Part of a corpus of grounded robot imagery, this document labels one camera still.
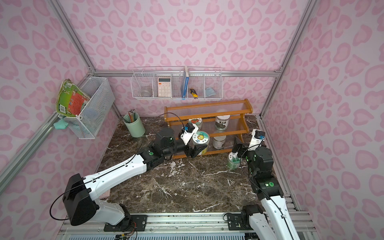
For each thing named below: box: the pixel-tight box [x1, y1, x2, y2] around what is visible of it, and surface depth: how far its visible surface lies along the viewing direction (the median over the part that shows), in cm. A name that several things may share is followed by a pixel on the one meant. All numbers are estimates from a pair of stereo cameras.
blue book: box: [180, 66, 190, 100], surface depth 89 cm
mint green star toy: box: [53, 118, 69, 130], surface depth 64 cm
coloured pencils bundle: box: [127, 109, 136, 123], surface depth 102 cm
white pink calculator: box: [157, 77, 172, 98], surface depth 95 cm
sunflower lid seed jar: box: [192, 131, 210, 155], surface depth 69 cm
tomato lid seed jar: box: [188, 118, 203, 130], surface depth 87 cm
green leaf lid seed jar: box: [227, 151, 241, 170], surface depth 90 cm
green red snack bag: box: [55, 78, 91, 117], surface depth 73 cm
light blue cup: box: [205, 87, 216, 97], surface depth 103 cm
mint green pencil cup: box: [123, 112, 146, 138], surface depth 103 cm
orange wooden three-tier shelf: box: [164, 98, 253, 159], surface depth 86 cm
